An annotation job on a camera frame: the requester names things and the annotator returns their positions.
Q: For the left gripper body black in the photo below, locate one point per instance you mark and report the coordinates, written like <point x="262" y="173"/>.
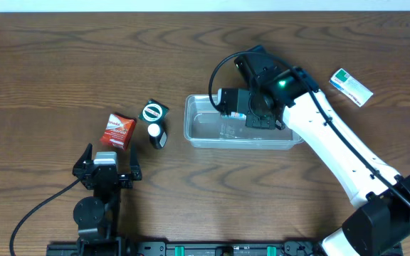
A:
<point x="104" y="191"/>

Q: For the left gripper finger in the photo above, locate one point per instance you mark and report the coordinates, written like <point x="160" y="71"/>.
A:
<point x="134" y="164"/>
<point x="86" y="157"/>

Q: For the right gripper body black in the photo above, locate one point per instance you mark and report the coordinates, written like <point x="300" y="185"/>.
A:
<point x="262" y="121"/>

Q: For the blue fever patch box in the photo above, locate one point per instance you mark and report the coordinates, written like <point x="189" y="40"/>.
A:
<point x="235" y="116"/>

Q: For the white green medicine box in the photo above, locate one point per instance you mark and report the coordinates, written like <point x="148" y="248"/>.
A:
<point x="350" y="87"/>

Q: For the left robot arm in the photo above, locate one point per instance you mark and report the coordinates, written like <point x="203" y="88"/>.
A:
<point x="97" y="215"/>

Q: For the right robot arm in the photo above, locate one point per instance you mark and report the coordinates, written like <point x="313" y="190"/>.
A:
<point x="282" y="96"/>

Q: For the clear plastic container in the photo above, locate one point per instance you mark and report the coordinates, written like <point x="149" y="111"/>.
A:
<point x="204" y="127"/>

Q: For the dark bottle white cap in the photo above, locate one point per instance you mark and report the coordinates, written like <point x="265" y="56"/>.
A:
<point x="157" y="135"/>

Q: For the green Zam-Buk box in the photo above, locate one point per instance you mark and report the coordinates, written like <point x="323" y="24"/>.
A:
<point x="153" y="112"/>

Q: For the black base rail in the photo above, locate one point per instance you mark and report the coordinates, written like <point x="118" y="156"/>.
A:
<point x="159" y="248"/>

